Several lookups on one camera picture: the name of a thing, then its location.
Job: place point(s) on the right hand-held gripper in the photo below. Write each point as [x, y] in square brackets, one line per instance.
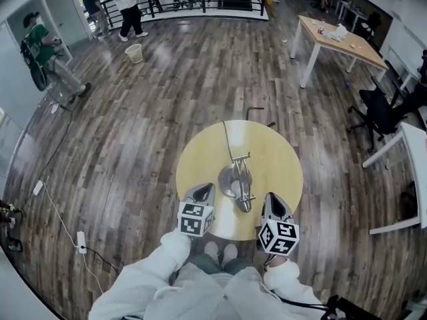
[277, 237]

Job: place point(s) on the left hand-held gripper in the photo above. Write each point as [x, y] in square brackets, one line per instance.
[193, 220]

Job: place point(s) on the silver metal desk lamp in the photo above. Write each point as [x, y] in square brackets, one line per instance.
[233, 178]

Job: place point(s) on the person's right forearm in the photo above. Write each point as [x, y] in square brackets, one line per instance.
[287, 278]

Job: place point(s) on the person's left forearm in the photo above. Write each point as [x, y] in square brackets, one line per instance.
[150, 272]

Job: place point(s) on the white desk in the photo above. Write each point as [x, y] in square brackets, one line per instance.
[417, 165]

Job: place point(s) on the round yellow wooden table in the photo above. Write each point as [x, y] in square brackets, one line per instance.
[273, 165]

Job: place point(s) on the person's left shoe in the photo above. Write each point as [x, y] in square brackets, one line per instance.
[212, 249]

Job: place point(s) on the person's shoe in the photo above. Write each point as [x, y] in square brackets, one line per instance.
[212, 249]
[230, 251]

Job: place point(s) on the person's right shoe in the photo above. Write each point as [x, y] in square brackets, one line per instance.
[230, 251]

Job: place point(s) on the person's right leg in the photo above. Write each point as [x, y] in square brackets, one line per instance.
[237, 265]

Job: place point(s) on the person's leg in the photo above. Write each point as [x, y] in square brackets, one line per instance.
[203, 263]
[237, 265]

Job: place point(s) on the person's left leg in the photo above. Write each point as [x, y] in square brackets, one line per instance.
[203, 263]

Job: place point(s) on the black bent metal bar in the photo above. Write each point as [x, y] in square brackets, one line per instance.
[255, 108]

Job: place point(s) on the person's white clothed torso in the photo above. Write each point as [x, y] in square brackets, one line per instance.
[207, 295]

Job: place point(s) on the black box device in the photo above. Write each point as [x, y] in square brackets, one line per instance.
[347, 312]

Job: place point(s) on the white power strip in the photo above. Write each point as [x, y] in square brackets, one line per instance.
[81, 242]

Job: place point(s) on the dark bag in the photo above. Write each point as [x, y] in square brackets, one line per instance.
[407, 202]

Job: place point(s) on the cream waste basket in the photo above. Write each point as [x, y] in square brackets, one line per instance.
[134, 54]

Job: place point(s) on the white power adapter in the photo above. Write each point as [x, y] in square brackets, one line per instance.
[38, 187]

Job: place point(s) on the white paper scrap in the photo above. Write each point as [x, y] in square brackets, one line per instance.
[55, 108]

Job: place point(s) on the wooden table with white legs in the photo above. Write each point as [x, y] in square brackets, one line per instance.
[363, 50]

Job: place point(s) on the white tissue pile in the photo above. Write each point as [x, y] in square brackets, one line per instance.
[338, 32]

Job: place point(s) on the white table with dark edge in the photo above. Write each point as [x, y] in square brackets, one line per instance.
[16, 295]

